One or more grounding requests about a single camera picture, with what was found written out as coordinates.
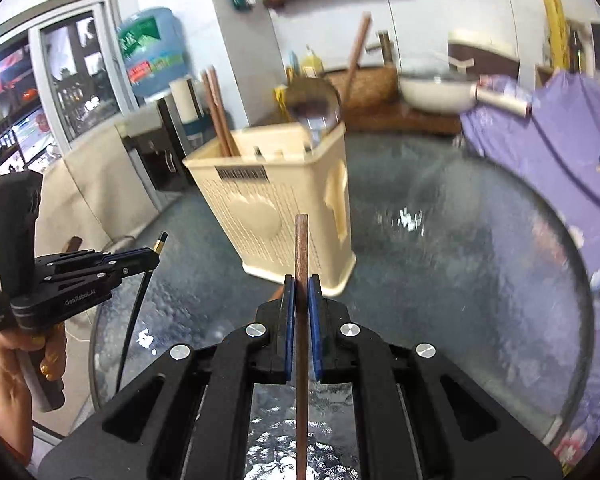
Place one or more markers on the round glass table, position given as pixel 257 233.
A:
pixel 449 250

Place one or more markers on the brown wooden chopstick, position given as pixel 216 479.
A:
pixel 205 81
pixel 223 112

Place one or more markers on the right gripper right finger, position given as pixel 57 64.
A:
pixel 315 298

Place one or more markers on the yellow soap bottle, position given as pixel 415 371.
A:
pixel 311 65

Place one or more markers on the purple floral cloth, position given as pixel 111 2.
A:
pixel 556 149

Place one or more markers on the person left hand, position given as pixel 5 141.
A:
pixel 16 421

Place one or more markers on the bronze faucet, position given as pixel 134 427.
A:
pixel 385 46

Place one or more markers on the blue water bottle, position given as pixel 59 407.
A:
pixel 153 51

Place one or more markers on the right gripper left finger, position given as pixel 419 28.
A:
pixel 288 303

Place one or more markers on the wooden counter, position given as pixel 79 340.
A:
pixel 397 117

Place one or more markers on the woven brown basin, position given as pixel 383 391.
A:
pixel 371 86

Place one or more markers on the white cooking pot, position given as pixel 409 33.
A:
pixel 454 91

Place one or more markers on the long curved wooden chopstick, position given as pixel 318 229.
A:
pixel 301 269

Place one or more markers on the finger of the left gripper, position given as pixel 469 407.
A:
pixel 85 267
pixel 89 257

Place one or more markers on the large steel spoon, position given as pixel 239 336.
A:
pixel 315 104

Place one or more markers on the cream plastic utensil basket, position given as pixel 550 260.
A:
pixel 257 195

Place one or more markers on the water dispenser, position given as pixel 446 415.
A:
pixel 156 140

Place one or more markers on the black thin chopstick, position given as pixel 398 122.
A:
pixel 140 304

